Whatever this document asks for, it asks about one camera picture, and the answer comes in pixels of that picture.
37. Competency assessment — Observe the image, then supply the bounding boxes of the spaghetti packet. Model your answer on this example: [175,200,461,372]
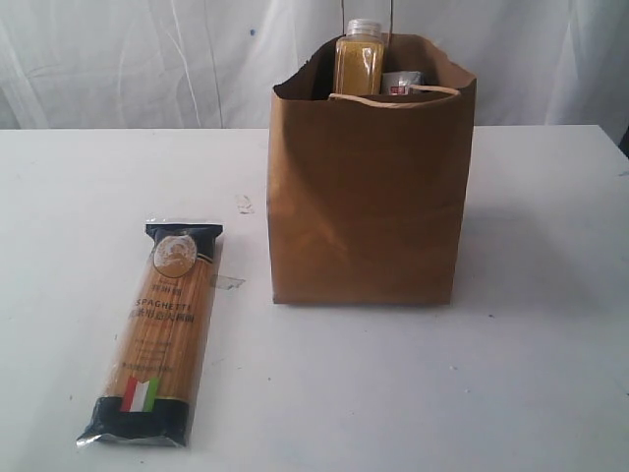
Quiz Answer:
[77,221,223,446]

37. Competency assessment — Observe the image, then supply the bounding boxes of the small milk carton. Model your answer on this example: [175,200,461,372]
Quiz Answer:
[380,71,425,95]

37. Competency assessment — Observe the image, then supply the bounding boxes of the brown paper bag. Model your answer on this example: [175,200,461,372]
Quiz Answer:
[267,33,477,305]

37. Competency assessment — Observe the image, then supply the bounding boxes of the yellow grain bottle white cap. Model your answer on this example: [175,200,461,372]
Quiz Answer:
[333,19,385,95]

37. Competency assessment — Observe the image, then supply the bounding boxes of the clear tape scrap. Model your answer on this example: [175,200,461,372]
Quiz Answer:
[236,195,255,214]
[210,274,246,290]

